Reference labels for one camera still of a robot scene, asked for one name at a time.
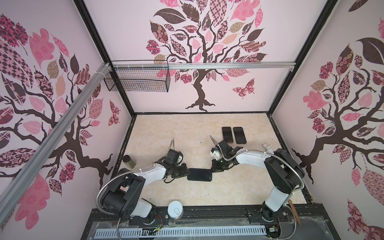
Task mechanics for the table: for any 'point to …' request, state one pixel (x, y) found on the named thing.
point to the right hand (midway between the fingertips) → (210, 171)
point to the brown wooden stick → (294, 211)
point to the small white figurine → (267, 146)
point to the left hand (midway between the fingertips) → (189, 175)
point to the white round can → (175, 209)
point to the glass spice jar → (127, 160)
